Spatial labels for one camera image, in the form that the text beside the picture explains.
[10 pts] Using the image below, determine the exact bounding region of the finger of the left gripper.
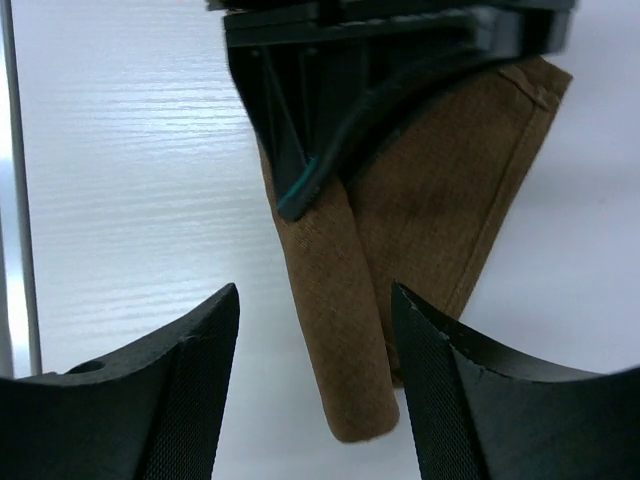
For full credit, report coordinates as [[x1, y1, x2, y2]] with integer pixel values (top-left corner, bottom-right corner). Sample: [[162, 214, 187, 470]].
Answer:
[[222, 1, 573, 221]]

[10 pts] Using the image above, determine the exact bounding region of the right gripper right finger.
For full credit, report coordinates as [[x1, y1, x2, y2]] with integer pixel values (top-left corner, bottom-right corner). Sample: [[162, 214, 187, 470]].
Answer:
[[391, 283, 639, 480]]

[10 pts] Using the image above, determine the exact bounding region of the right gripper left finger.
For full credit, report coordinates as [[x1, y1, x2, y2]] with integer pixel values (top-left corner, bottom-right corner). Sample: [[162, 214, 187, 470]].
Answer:
[[1, 284, 240, 480]]

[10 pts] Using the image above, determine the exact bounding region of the brown cloth napkin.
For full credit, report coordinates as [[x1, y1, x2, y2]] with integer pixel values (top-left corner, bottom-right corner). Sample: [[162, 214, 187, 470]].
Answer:
[[275, 57, 572, 443]]

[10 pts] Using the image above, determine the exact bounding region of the left aluminium frame post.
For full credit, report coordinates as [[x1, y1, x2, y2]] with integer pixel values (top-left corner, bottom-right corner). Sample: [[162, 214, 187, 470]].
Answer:
[[1, 0, 42, 378]]

